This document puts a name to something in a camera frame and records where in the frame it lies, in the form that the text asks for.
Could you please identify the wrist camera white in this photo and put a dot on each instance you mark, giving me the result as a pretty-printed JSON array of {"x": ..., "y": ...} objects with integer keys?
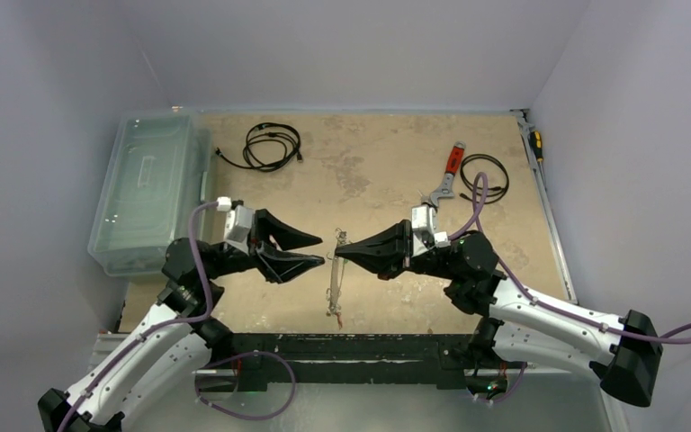
[
  {"x": 429, "y": 223},
  {"x": 239, "y": 222}
]

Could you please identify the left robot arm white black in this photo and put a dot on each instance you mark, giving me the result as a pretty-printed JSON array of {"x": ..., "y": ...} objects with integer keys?
[{"x": 178, "y": 335}]

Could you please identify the yellow black screwdriver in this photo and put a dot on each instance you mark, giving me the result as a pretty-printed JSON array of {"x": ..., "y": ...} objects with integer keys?
[{"x": 536, "y": 145}]

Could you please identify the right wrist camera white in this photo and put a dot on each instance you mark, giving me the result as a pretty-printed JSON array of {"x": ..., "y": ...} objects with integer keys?
[{"x": 429, "y": 223}]

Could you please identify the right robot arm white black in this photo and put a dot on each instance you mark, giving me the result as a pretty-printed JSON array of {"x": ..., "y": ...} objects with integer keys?
[{"x": 622, "y": 352}]

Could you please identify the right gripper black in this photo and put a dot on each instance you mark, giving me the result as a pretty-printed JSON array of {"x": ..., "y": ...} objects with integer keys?
[{"x": 408, "y": 253}]

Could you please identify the red handled adjustable wrench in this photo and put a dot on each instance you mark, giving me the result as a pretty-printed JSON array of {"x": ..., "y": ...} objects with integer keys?
[{"x": 445, "y": 189}]

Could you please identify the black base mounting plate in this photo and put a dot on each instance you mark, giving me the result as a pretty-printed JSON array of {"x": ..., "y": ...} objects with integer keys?
[{"x": 446, "y": 361}]

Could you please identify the aluminium frame rail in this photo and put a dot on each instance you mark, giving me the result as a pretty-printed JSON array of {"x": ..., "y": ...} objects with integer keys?
[{"x": 360, "y": 174}]

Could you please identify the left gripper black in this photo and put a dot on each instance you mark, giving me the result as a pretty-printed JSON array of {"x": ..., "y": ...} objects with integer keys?
[{"x": 264, "y": 255}]

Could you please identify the clear plastic storage bin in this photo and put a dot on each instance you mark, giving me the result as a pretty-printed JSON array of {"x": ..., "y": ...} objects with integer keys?
[{"x": 160, "y": 170}]

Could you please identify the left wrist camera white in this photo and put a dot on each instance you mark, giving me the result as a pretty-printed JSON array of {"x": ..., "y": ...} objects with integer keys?
[{"x": 239, "y": 222}]

